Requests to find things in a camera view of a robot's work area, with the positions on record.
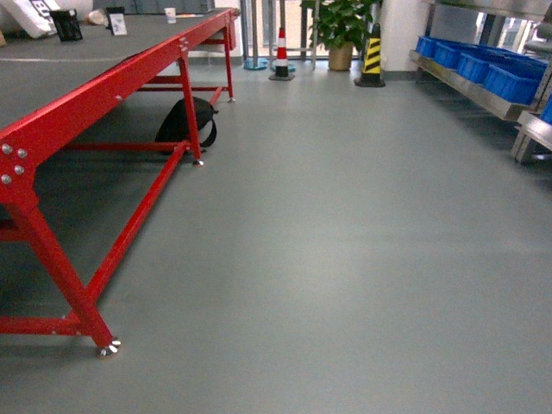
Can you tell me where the metal shelf rack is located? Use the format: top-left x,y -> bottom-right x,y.
409,1 -> 551,164

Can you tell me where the black backpack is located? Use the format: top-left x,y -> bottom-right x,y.
154,97 -> 218,148

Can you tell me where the distant red white cone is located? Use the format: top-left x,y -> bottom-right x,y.
269,28 -> 295,81

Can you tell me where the yellow black traffic cone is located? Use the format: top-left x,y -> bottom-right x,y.
354,23 -> 386,88

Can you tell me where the green potted plant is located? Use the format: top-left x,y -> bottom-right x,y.
300,0 -> 383,72

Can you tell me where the paper cup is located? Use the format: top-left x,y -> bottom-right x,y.
164,8 -> 177,24

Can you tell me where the blue storage bin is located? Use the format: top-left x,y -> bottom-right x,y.
433,41 -> 480,70
456,52 -> 516,84
483,65 -> 545,105
415,36 -> 449,60

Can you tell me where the black and white box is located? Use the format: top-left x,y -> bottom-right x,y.
105,6 -> 128,36

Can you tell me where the black box on table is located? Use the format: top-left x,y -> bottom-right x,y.
50,9 -> 83,42

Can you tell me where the white foam packaging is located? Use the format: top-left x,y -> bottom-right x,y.
0,0 -> 94,40

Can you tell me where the red table frame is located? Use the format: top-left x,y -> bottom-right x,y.
1,8 -> 237,359

